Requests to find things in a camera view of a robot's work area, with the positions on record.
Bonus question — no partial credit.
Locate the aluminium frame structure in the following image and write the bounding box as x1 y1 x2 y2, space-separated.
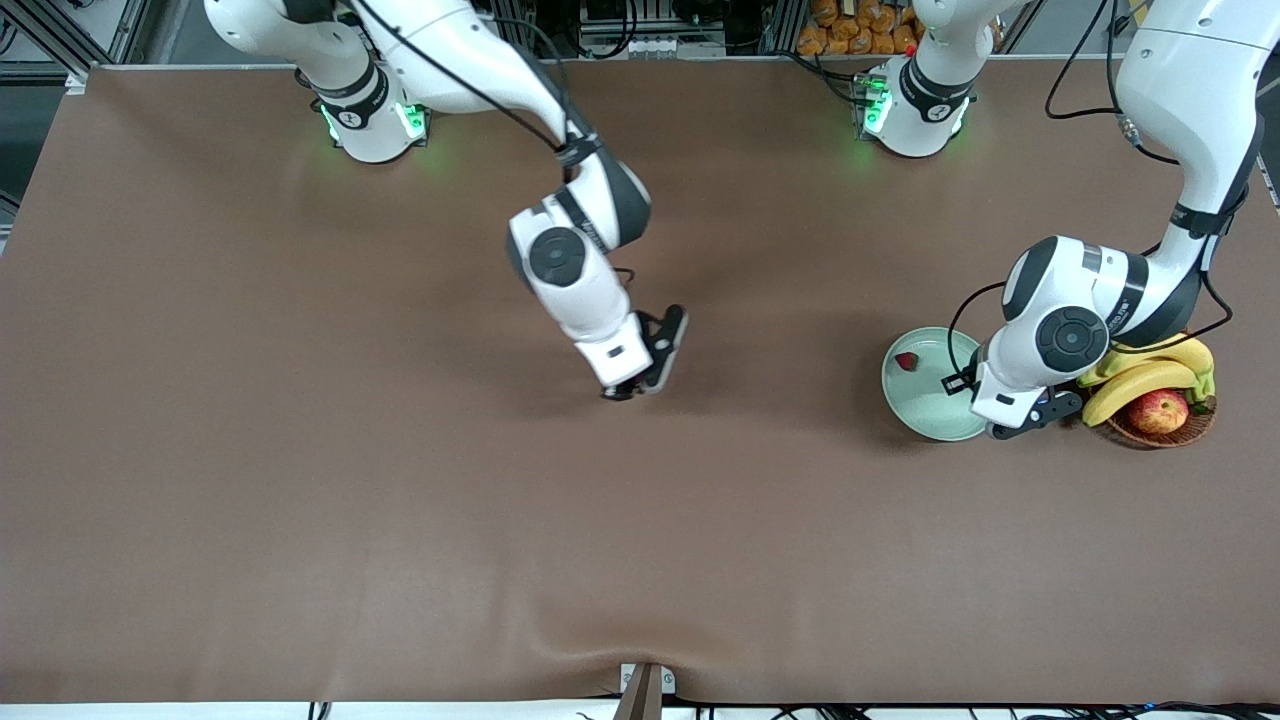
0 0 151 71

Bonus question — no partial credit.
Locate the yellow banana bunch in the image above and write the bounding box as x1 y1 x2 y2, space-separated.
1078 335 1218 429

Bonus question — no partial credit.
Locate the pile of orange bread rolls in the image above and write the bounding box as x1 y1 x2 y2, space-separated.
795 0 926 56

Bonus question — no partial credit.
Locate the red yellow apple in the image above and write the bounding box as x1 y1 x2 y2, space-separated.
1127 390 1191 436

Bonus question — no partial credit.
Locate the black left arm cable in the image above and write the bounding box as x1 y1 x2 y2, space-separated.
945 0 1236 386

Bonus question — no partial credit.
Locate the grey metal mount bracket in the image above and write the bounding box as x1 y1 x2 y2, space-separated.
612 662 677 720

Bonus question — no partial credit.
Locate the pale green round plate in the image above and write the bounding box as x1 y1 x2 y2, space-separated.
880 327 991 443

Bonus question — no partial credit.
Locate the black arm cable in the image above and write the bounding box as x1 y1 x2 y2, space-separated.
345 0 641 291
945 0 1236 386

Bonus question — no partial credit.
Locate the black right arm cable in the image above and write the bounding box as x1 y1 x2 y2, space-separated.
345 0 641 291

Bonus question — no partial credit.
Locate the brown table cover mat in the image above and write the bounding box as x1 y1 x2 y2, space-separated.
0 58 1280 706

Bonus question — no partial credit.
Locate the white connector block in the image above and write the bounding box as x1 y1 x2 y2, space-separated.
578 35 728 59

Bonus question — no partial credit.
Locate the aluminium profile post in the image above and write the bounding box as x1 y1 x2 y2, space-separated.
765 0 806 56
495 0 536 59

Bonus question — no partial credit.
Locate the brown wicker basket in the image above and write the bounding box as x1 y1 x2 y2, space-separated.
1090 330 1218 449

